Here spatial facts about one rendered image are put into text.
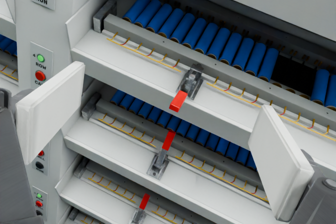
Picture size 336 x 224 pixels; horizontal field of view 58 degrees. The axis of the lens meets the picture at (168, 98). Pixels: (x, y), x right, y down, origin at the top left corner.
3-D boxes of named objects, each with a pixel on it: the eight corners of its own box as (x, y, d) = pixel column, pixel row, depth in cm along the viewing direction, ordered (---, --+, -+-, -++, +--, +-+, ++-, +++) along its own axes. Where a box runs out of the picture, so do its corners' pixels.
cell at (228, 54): (239, 43, 49) (227, 70, 46) (229, 39, 50) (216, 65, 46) (243, 35, 48) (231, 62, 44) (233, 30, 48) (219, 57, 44)
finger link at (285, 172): (299, 166, 13) (316, 170, 13) (261, 103, 19) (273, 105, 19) (274, 221, 14) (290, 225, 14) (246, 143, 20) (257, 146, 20)
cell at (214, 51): (228, 38, 50) (215, 64, 46) (217, 34, 50) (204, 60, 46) (231, 30, 48) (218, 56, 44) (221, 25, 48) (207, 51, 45)
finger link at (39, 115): (28, 166, 13) (12, 163, 13) (80, 105, 20) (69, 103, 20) (32, 106, 12) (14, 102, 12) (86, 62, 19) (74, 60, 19)
